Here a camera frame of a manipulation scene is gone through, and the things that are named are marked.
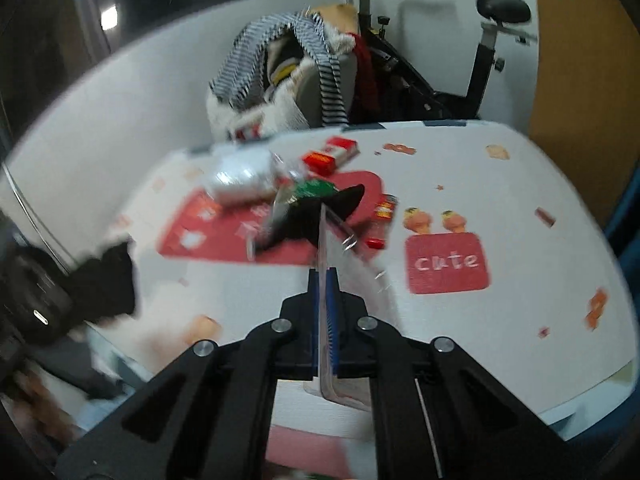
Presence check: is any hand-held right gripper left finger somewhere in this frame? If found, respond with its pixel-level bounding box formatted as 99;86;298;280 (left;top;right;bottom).
54;269;322;480

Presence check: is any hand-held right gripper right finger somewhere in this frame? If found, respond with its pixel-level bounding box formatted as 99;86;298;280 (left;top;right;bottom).
327;269;588;480

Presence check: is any black cloth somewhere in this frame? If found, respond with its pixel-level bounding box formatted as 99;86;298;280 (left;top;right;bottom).
255;185;366;253
75;239;140;323

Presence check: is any clear plastic package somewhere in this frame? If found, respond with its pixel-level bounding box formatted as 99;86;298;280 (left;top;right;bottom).
304;204;387;412

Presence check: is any red snack packet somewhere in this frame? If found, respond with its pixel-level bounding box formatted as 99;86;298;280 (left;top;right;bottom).
367;195;401;251

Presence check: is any green snack packet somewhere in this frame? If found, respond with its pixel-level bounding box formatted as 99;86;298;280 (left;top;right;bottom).
290;179;340;200

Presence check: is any red cigarette box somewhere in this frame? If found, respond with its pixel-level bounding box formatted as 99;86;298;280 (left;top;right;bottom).
302;152;336;176
325;137;360;163

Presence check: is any white plastic bundle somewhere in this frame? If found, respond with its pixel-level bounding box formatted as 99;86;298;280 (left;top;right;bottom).
202;150;286;206

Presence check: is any white fluffy blanket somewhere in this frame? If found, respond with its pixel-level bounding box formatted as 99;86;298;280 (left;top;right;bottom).
206;72;308;141

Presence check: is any printed table mat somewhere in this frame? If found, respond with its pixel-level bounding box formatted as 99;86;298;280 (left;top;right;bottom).
107;122;631;417

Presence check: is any red garment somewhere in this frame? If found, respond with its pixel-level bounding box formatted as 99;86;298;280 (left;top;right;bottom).
350;32;381;111

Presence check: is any black yellow striped garment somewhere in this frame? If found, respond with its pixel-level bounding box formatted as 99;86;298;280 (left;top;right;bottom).
264;37;306;91

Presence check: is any dark glass window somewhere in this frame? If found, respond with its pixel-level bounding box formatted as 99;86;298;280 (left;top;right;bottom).
0;0;241;116

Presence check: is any black exercise bike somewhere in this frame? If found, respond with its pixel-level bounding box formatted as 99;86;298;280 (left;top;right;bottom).
327;0;538;123

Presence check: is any beige chair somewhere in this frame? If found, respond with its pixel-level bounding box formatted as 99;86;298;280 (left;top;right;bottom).
310;4;362;126

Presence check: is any blue curtain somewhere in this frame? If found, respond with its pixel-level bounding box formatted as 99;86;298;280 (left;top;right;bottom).
602;160;640;271

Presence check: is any orange wooden panel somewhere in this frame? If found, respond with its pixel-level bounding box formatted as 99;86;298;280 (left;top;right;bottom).
527;0;640;211

